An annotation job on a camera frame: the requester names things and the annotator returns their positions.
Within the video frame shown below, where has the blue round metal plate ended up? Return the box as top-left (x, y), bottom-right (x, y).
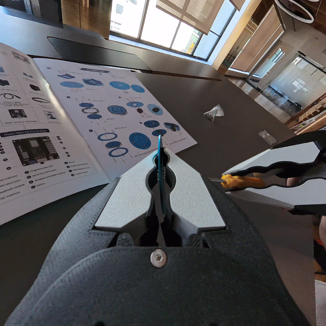
top-left (152, 134), bottom-right (169, 215)

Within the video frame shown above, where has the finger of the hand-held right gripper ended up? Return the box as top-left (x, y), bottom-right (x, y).
top-left (225, 176), bottom-right (326, 210)
top-left (221, 141), bottom-right (320, 179)

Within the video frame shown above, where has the ring-shaped ceiling lamp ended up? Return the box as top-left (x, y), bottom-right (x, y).
top-left (274, 0), bottom-right (315, 24)

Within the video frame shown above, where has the small clear plastic bag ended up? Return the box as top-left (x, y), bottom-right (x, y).
top-left (258, 130), bottom-right (277, 146)

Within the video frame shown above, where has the clear bag of screws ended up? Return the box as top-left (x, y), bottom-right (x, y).
top-left (203, 104), bottom-right (225, 122)

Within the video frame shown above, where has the yellow-handled screwdriver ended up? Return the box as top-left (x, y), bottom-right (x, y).
top-left (207, 174), bottom-right (266, 189)

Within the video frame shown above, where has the adjoining grey desk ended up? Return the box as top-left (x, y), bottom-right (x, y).
top-left (0, 12), bottom-right (222, 82)

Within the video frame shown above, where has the person's white shirt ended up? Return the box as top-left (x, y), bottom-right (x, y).
top-left (314, 279), bottom-right (326, 326)

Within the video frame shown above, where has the large glass window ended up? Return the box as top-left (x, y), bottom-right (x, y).
top-left (109, 0), bottom-right (237, 62)

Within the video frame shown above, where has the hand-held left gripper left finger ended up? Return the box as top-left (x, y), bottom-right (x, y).
top-left (94, 150), bottom-right (157, 247)

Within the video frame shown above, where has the beige roller blind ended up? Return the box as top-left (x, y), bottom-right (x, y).
top-left (155, 0), bottom-right (237, 35)

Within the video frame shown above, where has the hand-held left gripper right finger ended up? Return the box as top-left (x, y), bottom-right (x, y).
top-left (165, 148), bottom-right (226, 247)

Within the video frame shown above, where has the desk cable hatch cover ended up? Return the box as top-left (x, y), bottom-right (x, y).
top-left (47, 36), bottom-right (153, 71)

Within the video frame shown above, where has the open assembly manual booklet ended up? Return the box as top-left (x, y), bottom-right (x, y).
top-left (0, 42), bottom-right (198, 226)

